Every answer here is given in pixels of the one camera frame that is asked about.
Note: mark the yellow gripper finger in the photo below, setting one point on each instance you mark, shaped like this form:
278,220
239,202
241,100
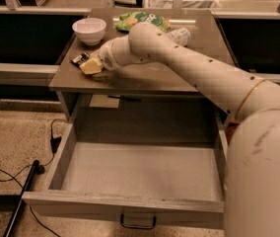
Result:
92,66

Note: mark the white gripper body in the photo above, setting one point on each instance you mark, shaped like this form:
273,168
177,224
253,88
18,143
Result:
105,57

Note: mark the black rxbar chocolate bar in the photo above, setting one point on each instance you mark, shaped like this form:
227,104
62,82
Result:
80,59

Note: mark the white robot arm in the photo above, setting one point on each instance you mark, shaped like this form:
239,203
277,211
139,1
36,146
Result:
252,178

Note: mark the open grey top drawer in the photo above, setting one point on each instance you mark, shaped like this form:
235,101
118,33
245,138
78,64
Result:
154,164

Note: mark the white bowl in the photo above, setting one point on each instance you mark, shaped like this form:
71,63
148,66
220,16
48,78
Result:
90,31

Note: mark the white paper under tabletop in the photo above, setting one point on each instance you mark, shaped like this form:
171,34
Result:
103,101

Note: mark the green chip bag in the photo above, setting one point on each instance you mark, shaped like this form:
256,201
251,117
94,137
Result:
128,20

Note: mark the grey wooden cabinet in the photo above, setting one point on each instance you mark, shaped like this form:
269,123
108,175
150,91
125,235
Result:
145,79

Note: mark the clear plastic water bottle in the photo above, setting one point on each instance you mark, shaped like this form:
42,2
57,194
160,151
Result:
180,36

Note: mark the black pole on floor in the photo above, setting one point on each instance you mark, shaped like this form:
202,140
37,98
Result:
20,204

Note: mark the orange backpack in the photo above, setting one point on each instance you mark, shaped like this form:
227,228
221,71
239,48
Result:
230,130

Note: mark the metal railing frame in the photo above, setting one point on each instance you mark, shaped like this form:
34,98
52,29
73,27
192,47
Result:
130,0

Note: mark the black drawer handle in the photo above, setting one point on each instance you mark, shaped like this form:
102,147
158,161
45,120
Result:
140,223

